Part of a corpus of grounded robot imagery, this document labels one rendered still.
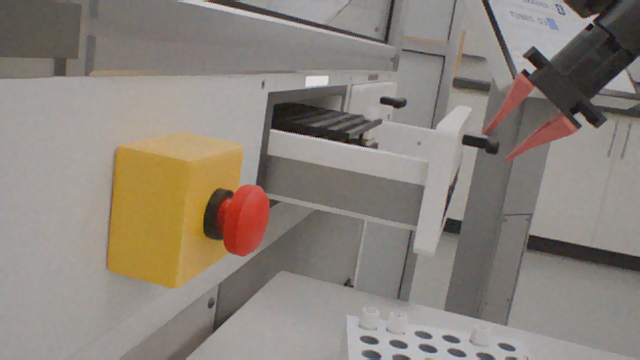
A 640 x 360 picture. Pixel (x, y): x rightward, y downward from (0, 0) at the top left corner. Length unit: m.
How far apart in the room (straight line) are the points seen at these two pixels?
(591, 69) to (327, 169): 0.28
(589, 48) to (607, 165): 3.06
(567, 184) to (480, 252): 2.04
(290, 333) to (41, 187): 0.25
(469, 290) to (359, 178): 1.22
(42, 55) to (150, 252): 0.12
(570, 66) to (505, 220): 1.05
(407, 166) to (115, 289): 0.27
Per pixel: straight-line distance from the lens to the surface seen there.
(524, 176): 1.68
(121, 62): 0.32
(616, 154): 3.71
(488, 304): 1.75
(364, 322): 0.42
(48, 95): 0.29
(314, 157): 0.54
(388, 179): 0.52
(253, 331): 0.48
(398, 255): 2.39
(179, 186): 0.31
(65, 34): 0.29
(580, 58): 0.65
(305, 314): 0.51
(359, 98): 0.83
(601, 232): 3.78
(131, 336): 0.42
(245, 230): 0.33
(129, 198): 0.33
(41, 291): 0.31
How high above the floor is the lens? 0.98
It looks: 12 degrees down
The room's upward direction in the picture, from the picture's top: 9 degrees clockwise
